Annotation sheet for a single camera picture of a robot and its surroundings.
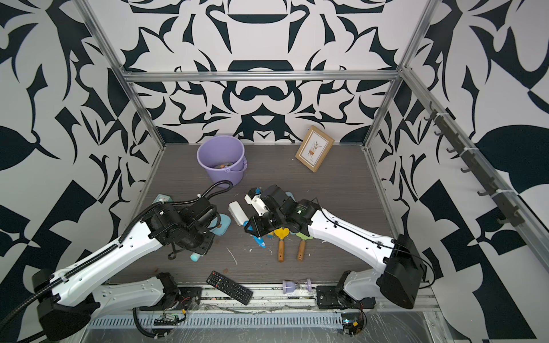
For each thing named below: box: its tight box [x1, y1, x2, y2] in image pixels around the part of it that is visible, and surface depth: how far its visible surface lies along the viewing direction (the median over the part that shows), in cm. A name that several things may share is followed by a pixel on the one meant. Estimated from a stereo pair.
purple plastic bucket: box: [197, 135, 249, 187], surface depth 98 cm
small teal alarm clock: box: [151, 193, 174, 205], surface depth 98 cm
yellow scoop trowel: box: [273, 227, 291, 263], surface depth 85 cm
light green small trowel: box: [295, 231, 314, 262], surface depth 86 cm
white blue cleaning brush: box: [228, 200, 267, 249], surface depth 75 cm
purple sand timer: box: [282, 278, 313, 295], surface depth 76 cm
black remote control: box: [205, 270, 254, 306], surface depth 77 cm
